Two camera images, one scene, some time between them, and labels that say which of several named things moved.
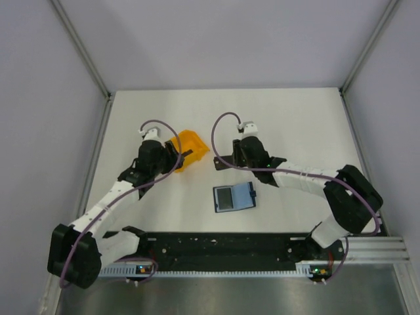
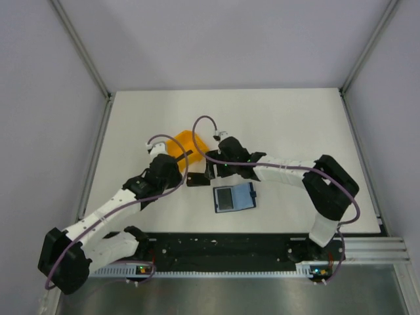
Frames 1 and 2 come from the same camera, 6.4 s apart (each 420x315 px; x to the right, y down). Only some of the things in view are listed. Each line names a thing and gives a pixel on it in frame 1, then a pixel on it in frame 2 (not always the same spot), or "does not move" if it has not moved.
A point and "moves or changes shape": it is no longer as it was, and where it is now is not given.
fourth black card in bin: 187,152 does not move
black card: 220,165 moves or changes shape
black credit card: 225,199 does not move
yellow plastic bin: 189,140 does not move
